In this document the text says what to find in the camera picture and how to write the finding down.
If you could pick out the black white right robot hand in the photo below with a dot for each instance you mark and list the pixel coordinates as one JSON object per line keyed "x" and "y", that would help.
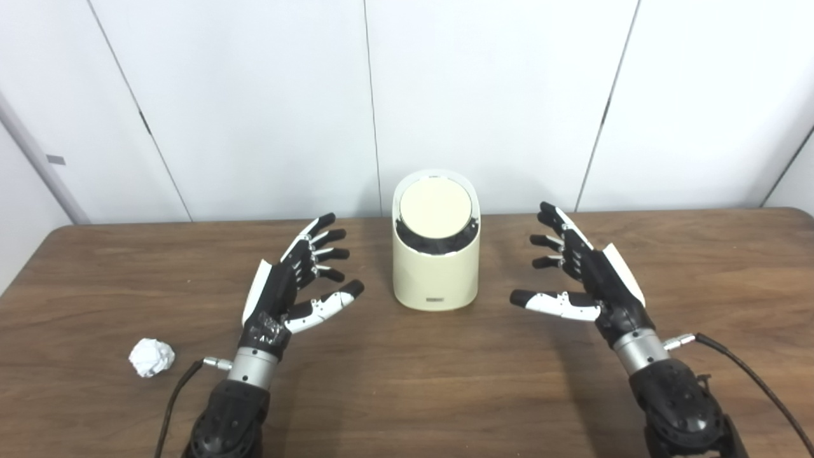
{"x": 604, "y": 286}

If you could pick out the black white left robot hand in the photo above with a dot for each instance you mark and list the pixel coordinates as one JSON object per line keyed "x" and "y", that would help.
{"x": 273, "y": 299}

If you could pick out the white paper ball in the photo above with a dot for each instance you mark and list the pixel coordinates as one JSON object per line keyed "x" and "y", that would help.
{"x": 151, "y": 357}

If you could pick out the cream-colored bin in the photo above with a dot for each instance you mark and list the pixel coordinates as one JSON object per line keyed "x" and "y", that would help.
{"x": 435, "y": 280}

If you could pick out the round cream bin lid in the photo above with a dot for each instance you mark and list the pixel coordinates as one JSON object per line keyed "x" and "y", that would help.
{"x": 435, "y": 203}

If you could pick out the black bin liner bag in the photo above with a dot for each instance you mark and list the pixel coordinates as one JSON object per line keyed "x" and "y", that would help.
{"x": 439, "y": 245}

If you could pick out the small gray tape label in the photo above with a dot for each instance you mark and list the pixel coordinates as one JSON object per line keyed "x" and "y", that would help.
{"x": 56, "y": 159}

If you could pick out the gray wall corner post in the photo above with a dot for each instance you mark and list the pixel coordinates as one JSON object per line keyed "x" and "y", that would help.
{"x": 38, "y": 159}

